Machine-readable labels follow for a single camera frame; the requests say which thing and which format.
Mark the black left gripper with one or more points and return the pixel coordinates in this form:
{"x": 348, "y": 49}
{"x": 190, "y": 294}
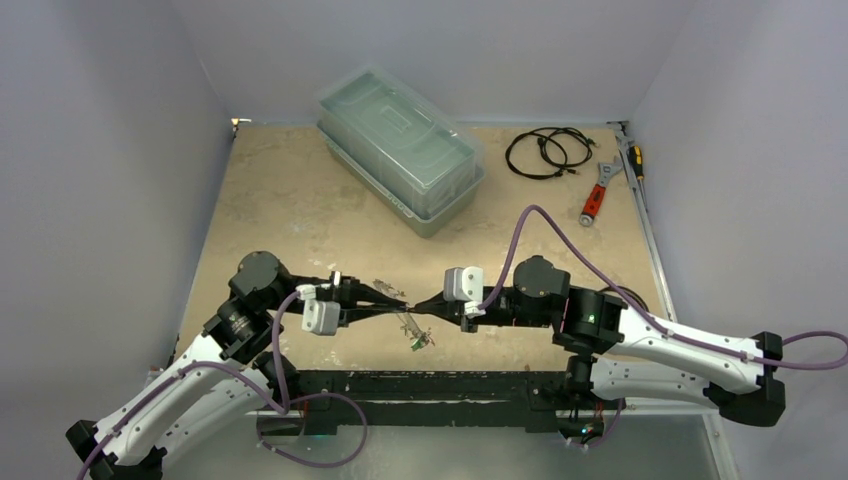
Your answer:
{"x": 350, "y": 295}

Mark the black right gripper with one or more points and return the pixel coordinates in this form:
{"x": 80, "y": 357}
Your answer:
{"x": 460, "y": 309}

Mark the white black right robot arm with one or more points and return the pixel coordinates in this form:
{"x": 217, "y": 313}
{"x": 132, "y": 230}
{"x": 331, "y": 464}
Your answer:
{"x": 615, "y": 351}

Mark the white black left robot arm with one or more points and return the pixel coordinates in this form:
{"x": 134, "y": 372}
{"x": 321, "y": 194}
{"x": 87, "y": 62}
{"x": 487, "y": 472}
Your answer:
{"x": 234, "y": 365}

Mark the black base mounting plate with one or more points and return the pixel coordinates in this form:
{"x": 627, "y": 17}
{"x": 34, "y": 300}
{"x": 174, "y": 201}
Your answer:
{"x": 535, "y": 401}

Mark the clear green plastic storage box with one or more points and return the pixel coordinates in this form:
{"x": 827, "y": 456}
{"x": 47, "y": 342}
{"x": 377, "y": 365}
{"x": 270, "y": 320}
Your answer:
{"x": 415, "y": 158}

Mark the black yellow screwdriver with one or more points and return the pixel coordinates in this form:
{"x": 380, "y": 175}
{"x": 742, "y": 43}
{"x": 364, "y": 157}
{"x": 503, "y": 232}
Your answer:
{"x": 636, "y": 161}

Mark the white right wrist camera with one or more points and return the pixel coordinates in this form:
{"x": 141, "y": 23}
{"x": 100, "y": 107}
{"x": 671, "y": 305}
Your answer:
{"x": 464, "y": 286}

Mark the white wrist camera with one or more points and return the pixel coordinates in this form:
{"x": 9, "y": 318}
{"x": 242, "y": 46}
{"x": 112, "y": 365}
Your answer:
{"x": 320, "y": 314}
{"x": 464, "y": 286}

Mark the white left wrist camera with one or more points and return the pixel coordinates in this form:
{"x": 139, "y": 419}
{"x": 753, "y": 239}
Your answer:
{"x": 320, "y": 314}

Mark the red handled adjustable wrench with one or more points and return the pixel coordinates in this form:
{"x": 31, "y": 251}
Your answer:
{"x": 607, "y": 170}

